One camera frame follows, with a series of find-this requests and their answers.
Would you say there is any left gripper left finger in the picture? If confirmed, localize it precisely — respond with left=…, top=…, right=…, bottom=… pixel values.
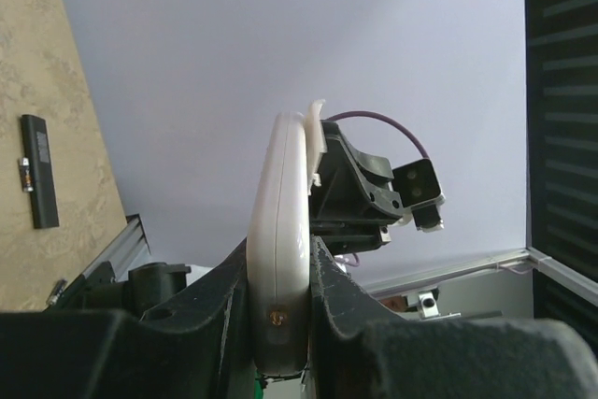
left=1, top=242, right=256, bottom=398

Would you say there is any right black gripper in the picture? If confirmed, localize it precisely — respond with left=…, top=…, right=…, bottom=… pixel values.
left=310, top=121, right=403, bottom=254

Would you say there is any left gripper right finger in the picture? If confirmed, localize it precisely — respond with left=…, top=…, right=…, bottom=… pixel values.
left=309, top=237, right=597, bottom=398

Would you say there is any white remote control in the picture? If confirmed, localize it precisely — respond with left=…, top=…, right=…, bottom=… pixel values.
left=246, top=112, right=310, bottom=378

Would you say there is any white battery cover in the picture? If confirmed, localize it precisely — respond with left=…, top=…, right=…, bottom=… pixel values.
left=304, top=99, right=327, bottom=190

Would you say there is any black remote control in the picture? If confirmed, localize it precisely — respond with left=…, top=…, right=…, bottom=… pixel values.
left=20, top=114, right=60, bottom=229

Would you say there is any brown small battery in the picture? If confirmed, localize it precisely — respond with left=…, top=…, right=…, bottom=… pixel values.
left=19, top=157, right=34, bottom=192

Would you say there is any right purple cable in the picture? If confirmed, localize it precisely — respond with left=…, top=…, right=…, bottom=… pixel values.
left=325, top=110, right=431, bottom=160

